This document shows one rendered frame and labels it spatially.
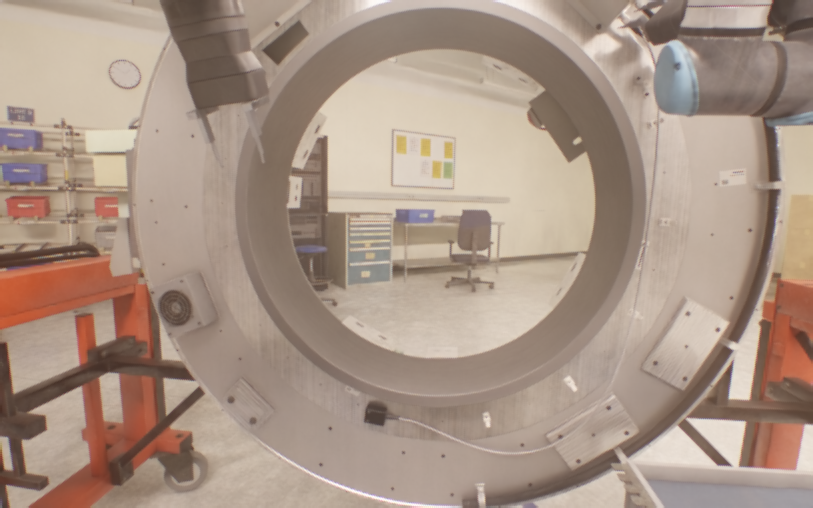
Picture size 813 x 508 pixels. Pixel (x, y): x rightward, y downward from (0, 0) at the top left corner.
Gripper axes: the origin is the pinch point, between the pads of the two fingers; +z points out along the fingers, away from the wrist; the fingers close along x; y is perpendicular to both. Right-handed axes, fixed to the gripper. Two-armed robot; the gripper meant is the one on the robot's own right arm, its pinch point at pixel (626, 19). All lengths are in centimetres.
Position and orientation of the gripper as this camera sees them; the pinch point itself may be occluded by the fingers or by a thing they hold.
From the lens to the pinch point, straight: 94.2
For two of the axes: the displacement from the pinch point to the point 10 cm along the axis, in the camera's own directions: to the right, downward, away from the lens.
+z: -3.1, -2.7, 9.1
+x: 7.0, -7.2, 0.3
